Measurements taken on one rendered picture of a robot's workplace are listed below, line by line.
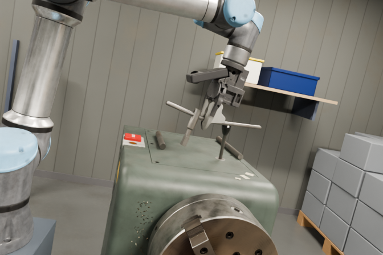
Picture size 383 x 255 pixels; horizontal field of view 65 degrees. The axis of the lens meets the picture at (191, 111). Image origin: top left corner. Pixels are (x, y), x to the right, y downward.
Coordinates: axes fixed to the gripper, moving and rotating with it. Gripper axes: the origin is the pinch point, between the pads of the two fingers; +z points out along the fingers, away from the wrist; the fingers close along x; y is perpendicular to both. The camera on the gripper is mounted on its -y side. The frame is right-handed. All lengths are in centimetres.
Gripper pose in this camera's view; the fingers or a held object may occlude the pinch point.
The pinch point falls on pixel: (202, 124)
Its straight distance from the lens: 88.4
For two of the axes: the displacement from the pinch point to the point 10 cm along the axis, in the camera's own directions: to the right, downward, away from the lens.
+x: -3.4, -2.3, 9.1
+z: -3.6, 9.3, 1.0
